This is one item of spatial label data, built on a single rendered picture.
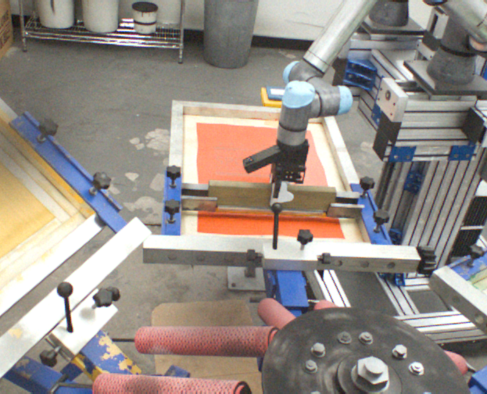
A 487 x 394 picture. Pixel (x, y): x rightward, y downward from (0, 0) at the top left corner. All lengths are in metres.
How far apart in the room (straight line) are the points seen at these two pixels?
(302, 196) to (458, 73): 0.65
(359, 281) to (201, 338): 1.73
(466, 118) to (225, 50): 3.05
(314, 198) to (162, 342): 0.74
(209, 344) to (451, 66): 1.27
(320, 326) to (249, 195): 0.77
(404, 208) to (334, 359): 1.73
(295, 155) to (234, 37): 3.30
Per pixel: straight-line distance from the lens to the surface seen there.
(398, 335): 0.98
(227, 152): 1.98
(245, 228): 1.67
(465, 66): 2.02
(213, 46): 4.92
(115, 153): 3.75
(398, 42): 2.47
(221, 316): 2.71
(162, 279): 2.88
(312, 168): 1.98
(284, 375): 0.88
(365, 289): 2.70
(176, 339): 1.10
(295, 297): 1.37
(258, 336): 1.00
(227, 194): 1.66
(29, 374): 1.37
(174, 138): 1.97
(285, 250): 1.43
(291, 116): 1.52
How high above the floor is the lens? 1.99
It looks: 35 degrees down
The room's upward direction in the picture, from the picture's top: 8 degrees clockwise
